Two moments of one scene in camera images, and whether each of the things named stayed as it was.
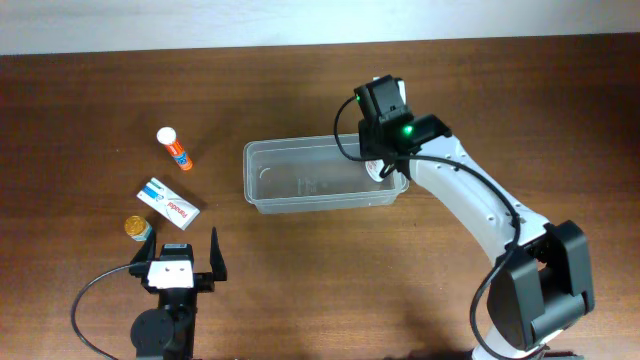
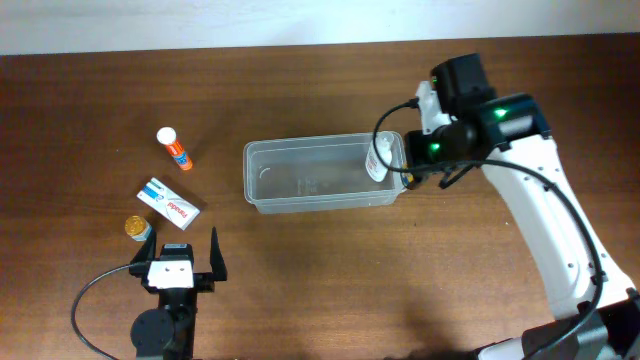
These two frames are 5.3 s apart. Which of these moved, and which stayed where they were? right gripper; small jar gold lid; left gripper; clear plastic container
Moved: right gripper
Stayed: left gripper; small jar gold lid; clear plastic container
